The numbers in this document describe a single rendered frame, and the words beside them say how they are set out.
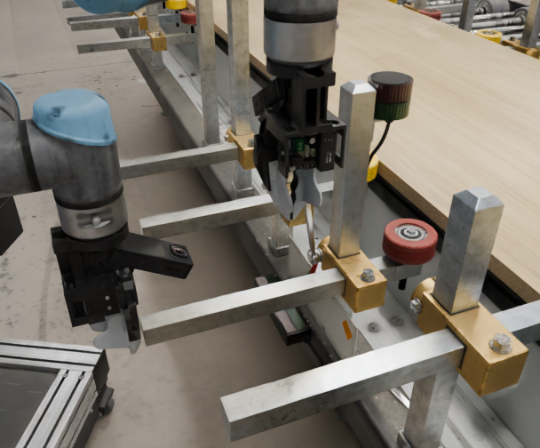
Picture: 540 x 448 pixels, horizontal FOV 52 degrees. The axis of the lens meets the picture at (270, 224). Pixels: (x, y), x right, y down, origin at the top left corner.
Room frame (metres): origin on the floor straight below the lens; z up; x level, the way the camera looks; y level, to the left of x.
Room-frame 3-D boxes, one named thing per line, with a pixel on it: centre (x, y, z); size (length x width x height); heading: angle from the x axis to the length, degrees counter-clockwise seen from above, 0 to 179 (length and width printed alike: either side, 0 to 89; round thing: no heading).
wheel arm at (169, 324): (0.63, -0.03, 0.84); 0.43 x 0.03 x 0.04; 111
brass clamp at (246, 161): (1.15, 0.06, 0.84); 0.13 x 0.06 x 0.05; 21
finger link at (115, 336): (0.52, 0.20, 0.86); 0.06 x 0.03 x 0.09; 111
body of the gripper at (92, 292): (0.54, 0.21, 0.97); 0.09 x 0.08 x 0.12; 111
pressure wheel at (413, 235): (0.70, -0.21, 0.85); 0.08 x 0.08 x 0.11
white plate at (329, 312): (0.72, -0.08, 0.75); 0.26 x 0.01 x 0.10; 21
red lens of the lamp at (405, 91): (0.72, -0.16, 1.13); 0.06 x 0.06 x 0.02
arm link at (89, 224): (0.54, 0.20, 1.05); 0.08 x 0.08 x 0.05
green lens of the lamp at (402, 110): (0.72, -0.16, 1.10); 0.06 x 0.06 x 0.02
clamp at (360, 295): (0.68, -0.13, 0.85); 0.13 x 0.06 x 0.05; 21
